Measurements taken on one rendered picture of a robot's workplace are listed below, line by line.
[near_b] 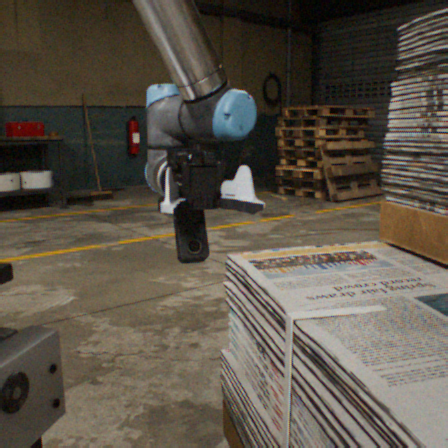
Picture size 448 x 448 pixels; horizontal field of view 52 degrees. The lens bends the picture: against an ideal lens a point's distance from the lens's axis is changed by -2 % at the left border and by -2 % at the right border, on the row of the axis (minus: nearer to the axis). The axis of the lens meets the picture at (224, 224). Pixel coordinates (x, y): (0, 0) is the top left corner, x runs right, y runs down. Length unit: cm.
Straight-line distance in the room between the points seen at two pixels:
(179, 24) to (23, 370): 47
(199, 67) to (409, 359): 51
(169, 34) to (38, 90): 626
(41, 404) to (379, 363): 31
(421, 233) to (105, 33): 702
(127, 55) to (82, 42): 70
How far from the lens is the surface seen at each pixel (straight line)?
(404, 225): 51
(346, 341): 30
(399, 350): 30
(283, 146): 715
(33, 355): 45
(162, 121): 80
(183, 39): 68
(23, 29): 697
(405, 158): 51
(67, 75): 706
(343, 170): 670
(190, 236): 70
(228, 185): 64
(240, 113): 71
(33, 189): 615
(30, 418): 47
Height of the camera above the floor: 95
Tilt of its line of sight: 11 degrees down
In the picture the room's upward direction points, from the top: straight up
